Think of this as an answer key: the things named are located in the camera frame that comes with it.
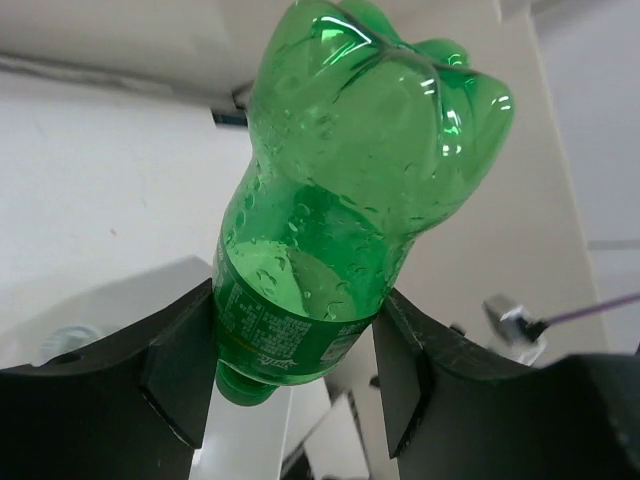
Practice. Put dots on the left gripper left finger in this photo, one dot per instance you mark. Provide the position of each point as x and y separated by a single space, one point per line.
133 405

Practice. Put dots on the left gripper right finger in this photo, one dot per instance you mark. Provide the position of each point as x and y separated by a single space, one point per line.
455 410

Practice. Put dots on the green plastic soda bottle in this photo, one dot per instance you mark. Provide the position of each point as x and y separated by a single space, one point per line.
361 142

